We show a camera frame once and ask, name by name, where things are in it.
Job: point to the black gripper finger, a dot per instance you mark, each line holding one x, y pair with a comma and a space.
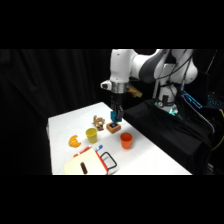
113, 113
121, 114

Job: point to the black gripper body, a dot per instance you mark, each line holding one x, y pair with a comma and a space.
117, 99

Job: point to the blue cube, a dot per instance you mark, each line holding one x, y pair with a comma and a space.
115, 116

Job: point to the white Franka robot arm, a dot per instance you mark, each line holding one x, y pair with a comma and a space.
171, 71

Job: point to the wooden block with blue dot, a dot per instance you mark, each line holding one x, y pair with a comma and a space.
113, 127

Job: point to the tan toy giraffe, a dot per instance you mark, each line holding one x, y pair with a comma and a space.
98, 123

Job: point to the orange cup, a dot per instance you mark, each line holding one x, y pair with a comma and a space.
126, 140

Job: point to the yellow cup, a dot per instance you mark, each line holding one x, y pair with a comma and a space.
91, 135

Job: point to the blue capped marker pen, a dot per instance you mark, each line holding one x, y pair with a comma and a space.
98, 147

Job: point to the orange toy croissant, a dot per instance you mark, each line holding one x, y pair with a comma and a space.
74, 141

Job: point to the black cloth covered stand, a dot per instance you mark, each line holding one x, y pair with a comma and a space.
166, 133

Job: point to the red marker pen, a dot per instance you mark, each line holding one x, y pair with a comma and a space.
82, 151

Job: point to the green base light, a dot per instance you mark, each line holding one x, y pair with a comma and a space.
172, 111

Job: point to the cream notebook with red edge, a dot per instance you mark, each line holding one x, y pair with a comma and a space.
81, 161

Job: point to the brown cylinder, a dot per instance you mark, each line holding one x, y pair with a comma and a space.
84, 168

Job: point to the blue lit device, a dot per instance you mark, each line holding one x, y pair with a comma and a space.
191, 98

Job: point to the black curtain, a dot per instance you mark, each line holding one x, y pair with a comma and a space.
33, 86

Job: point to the tan wrist camera mount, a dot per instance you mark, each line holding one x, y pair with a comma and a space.
134, 90

